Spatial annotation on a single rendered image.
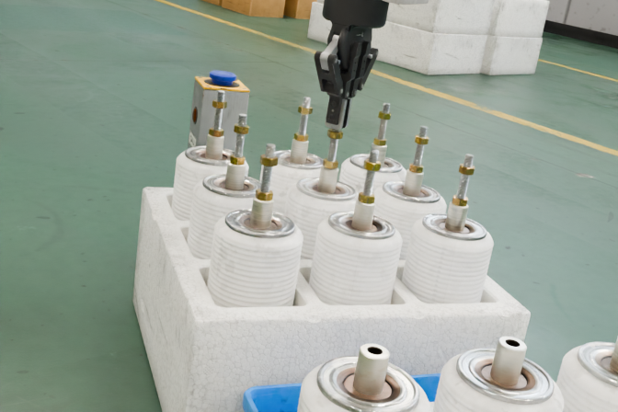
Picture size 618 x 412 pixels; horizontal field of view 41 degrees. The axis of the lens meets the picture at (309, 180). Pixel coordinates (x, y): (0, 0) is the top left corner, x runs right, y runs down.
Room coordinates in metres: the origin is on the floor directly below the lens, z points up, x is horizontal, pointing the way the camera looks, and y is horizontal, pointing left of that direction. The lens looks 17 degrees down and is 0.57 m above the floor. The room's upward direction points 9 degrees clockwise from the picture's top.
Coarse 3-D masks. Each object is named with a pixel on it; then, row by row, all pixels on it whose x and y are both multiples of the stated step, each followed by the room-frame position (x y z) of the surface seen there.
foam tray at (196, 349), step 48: (144, 192) 1.07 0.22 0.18; (144, 240) 1.03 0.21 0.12; (144, 288) 1.00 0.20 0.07; (192, 288) 0.79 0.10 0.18; (144, 336) 0.97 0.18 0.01; (192, 336) 0.73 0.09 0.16; (240, 336) 0.74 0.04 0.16; (288, 336) 0.76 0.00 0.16; (336, 336) 0.78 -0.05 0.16; (384, 336) 0.80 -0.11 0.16; (432, 336) 0.82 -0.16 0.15; (480, 336) 0.84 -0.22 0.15; (192, 384) 0.72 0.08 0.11; (240, 384) 0.74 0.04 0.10
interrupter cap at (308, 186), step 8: (296, 184) 0.97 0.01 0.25; (304, 184) 0.97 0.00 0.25; (312, 184) 0.98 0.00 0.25; (344, 184) 1.00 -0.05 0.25; (304, 192) 0.95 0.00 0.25; (312, 192) 0.95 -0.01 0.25; (320, 192) 0.95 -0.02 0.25; (336, 192) 0.97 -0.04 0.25; (344, 192) 0.97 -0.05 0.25; (352, 192) 0.97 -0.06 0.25; (336, 200) 0.94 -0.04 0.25
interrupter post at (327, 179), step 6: (324, 168) 0.97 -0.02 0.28; (336, 168) 0.97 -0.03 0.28; (324, 174) 0.96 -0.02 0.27; (330, 174) 0.96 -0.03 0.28; (336, 174) 0.97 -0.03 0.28; (324, 180) 0.96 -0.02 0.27; (330, 180) 0.96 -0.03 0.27; (336, 180) 0.97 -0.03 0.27; (318, 186) 0.97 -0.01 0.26; (324, 186) 0.96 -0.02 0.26; (330, 186) 0.96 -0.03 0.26; (324, 192) 0.96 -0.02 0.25; (330, 192) 0.96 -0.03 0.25
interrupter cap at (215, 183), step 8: (208, 176) 0.95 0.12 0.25; (216, 176) 0.95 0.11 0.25; (224, 176) 0.96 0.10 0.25; (208, 184) 0.92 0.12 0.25; (216, 184) 0.93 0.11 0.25; (224, 184) 0.94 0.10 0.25; (248, 184) 0.94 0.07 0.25; (256, 184) 0.95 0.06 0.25; (216, 192) 0.90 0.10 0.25; (224, 192) 0.90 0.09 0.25; (232, 192) 0.90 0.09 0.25; (240, 192) 0.91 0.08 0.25; (248, 192) 0.91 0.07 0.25
